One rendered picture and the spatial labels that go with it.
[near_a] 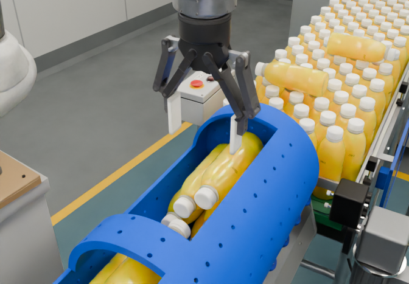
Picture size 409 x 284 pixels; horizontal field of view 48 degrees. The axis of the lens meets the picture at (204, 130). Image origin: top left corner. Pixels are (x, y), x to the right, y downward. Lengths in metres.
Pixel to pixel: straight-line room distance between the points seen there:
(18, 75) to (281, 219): 0.72
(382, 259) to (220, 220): 0.68
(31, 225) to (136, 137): 1.89
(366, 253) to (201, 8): 0.90
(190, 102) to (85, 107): 2.23
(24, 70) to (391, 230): 1.01
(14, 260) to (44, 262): 0.10
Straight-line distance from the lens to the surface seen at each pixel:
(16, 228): 1.23
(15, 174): 1.19
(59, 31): 4.12
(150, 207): 0.95
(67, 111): 3.46
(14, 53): 1.17
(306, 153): 0.95
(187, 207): 0.88
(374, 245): 1.29
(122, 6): 4.57
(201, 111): 1.29
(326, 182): 1.20
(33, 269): 1.34
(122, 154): 2.92
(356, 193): 1.14
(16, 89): 1.21
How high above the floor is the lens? 1.72
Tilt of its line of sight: 34 degrees down
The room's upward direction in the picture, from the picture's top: straight up
